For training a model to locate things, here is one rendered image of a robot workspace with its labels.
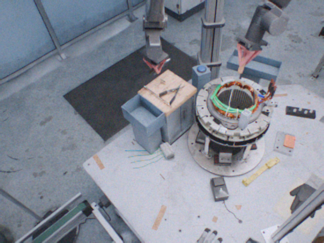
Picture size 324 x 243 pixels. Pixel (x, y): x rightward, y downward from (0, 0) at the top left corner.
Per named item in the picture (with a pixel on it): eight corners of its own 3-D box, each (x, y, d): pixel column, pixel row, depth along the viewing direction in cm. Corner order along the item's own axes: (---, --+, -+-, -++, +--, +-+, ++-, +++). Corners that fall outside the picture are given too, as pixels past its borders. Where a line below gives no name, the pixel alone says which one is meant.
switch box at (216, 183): (214, 202, 125) (216, 197, 120) (209, 182, 130) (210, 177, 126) (228, 199, 125) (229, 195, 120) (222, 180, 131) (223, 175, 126)
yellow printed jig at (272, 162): (247, 187, 127) (248, 185, 125) (241, 182, 129) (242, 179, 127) (279, 161, 134) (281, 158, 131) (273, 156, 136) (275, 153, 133)
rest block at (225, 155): (218, 154, 134) (220, 148, 130) (230, 155, 133) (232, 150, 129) (218, 162, 131) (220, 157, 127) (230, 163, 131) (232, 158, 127)
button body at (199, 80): (207, 104, 158) (210, 72, 137) (196, 108, 157) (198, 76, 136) (202, 95, 162) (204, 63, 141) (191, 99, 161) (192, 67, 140)
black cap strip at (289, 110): (314, 119, 147) (316, 117, 145) (285, 114, 150) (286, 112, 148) (313, 112, 150) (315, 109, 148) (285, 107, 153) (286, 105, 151)
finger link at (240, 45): (255, 69, 100) (267, 44, 94) (242, 70, 96) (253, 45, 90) (242, 60, 104) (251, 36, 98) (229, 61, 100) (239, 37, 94)
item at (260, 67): (268, 99, 157) (283, 61, 134) (263, 113, 152) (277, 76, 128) (227, 86, 165) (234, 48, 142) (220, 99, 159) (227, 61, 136)
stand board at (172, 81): (166, 117, 122) (166, 113, 120) (137, 95, 130) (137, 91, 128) (197, 92, 129) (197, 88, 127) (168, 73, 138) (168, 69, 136)
